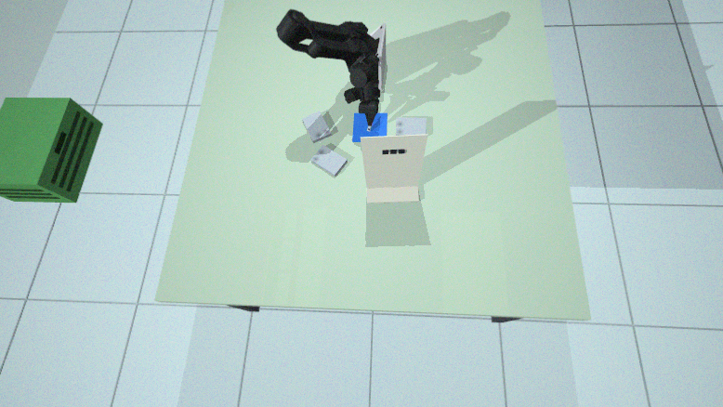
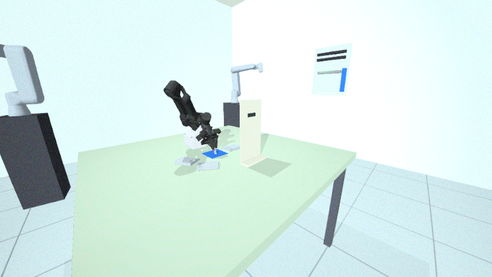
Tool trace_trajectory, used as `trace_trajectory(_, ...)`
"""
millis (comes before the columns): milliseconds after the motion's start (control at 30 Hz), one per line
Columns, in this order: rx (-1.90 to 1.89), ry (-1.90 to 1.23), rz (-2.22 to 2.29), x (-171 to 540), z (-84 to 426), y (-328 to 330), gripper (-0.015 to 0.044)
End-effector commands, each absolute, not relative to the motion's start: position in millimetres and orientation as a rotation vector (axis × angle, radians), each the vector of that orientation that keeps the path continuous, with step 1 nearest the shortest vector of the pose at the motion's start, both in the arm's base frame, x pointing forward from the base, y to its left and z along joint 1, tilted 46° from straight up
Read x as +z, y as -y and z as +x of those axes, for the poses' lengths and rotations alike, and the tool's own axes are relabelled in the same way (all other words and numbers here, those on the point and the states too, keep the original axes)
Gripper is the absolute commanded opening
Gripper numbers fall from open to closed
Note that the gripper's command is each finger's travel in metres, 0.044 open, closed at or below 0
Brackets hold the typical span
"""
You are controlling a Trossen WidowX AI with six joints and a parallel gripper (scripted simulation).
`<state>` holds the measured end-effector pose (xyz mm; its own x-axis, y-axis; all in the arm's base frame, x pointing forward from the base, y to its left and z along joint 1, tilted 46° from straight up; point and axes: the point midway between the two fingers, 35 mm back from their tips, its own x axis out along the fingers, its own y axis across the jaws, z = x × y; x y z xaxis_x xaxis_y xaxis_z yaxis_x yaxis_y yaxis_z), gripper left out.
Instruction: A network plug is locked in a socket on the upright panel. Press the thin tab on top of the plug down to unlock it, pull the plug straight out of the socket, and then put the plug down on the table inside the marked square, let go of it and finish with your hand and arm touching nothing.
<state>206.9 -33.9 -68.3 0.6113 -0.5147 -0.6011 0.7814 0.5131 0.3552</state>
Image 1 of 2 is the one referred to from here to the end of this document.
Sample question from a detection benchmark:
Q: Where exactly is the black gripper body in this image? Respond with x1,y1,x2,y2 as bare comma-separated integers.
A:
359,80,380,113

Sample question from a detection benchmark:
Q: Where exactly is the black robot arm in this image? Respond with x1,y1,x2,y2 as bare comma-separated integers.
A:
276,9,380,104

